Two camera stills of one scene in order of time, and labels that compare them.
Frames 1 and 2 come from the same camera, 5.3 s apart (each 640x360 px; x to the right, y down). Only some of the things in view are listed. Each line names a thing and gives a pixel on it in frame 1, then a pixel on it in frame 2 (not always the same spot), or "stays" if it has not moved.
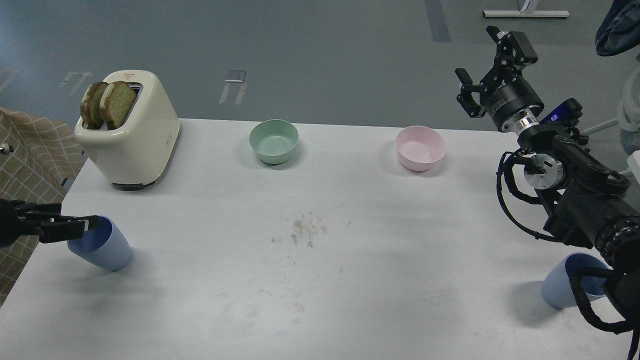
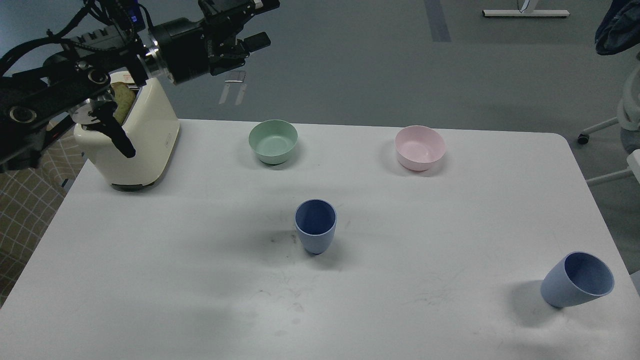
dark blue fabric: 619,31 stays
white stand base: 525,13 stays
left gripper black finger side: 64,228 to 252,43
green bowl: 274,140 stays
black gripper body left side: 43,219 to 188,49
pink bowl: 419,148 stays
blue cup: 106,245 to 316,219
